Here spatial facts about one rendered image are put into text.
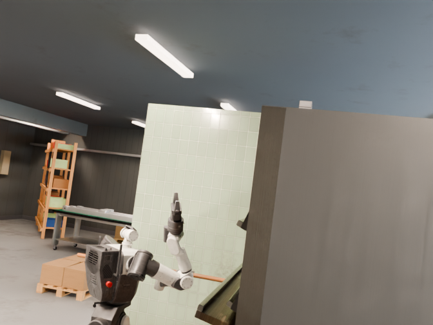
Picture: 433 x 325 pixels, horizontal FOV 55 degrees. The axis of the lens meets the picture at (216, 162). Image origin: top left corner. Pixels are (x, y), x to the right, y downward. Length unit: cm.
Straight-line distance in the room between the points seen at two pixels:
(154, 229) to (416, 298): 334
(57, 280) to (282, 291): 537
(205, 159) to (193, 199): 42
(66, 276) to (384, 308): 546
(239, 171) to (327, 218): 288
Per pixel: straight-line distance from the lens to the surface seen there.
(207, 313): 145
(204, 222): 418
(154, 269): 239
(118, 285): 249
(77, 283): 632
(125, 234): 255
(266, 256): 128
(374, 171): 128
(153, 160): 436
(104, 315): 254
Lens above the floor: 184
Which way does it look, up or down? 3 degrees up
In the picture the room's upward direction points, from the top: 7 degrees clockwise
